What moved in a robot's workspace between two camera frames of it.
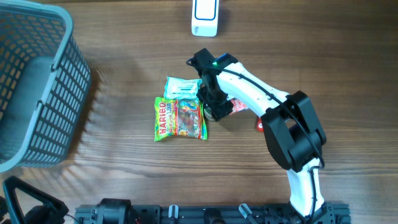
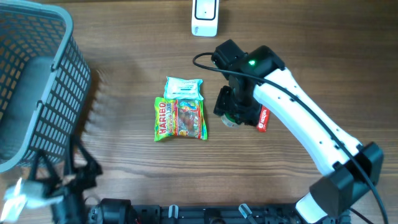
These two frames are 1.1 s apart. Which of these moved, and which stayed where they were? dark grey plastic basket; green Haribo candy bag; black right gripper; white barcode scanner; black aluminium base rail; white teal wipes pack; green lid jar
Moved: green lid jar; black right gripper
Stayed: white teal wipes pack; white barcode scanner; black aluminium base rail; dark grey plastic basket; green Haribo candy bag
